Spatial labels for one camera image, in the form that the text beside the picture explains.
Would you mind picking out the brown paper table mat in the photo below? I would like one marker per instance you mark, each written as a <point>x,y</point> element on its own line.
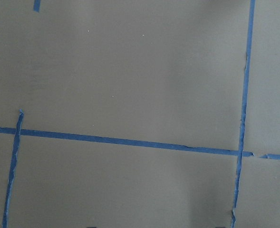
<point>152,113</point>

